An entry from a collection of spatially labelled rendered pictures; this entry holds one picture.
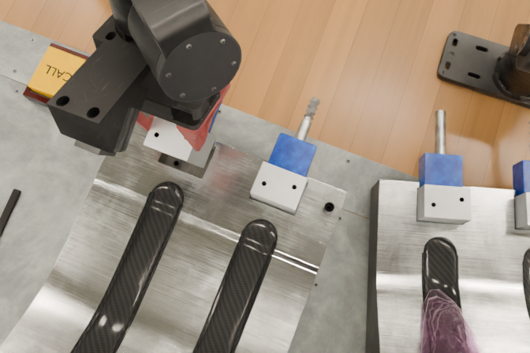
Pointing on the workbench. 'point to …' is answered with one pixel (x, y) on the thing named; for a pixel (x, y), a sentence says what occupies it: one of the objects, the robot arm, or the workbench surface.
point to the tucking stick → (9, 209)
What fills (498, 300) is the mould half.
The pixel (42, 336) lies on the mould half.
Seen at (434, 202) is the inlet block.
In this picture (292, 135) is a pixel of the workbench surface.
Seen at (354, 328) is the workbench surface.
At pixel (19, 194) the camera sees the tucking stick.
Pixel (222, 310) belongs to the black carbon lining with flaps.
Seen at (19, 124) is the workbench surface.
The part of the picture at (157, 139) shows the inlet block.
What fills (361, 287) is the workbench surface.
